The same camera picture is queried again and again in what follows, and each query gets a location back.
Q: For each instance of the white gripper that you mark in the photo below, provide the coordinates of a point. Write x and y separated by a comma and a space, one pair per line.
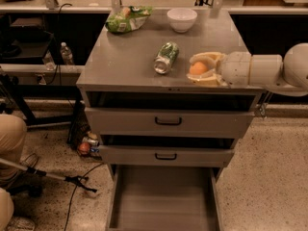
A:
237, 67

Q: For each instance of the orange fruit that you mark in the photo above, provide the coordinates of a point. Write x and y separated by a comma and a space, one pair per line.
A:
198, 68

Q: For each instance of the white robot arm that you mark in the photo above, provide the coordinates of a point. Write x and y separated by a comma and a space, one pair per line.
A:
286, 75

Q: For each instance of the grey drawer cabinet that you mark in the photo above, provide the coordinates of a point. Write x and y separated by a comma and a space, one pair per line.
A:
120, 74

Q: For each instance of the grey top drawer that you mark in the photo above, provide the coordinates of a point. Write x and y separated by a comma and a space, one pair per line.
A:
168, 123

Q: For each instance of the grey middle drawer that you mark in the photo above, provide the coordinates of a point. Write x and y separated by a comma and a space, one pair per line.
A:
165, 156

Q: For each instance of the grey open bottom drawer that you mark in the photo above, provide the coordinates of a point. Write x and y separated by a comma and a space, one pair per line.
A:
147, 198

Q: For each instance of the green soda can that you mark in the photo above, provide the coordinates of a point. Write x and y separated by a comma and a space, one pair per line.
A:
165, 58

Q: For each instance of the white bowl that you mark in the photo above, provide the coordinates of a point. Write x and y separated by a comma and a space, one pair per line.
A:
181, 19

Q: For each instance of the green chip bag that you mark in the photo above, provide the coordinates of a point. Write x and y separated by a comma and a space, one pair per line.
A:
128, 19

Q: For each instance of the silver can on floor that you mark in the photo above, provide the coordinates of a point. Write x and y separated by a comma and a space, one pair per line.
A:
91, 141

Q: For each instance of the clear water bottle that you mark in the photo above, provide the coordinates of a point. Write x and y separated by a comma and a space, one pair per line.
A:
49, 62
66, 54

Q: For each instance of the red apple on floor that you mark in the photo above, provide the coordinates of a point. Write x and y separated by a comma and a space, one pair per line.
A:
84, 148

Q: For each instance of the grabber reacher tool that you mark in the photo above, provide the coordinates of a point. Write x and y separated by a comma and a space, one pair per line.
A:
76, 180

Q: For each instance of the black side table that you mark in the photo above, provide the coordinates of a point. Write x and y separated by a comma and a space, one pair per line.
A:
24, 43

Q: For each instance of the grey sneaker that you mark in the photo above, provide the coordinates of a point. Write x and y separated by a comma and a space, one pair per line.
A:
29, 161

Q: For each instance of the person leg beige trousers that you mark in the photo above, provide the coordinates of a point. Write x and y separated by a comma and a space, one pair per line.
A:
12, 137

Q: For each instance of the person knee beige trousers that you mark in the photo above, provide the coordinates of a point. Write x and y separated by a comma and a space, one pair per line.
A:
6, 209

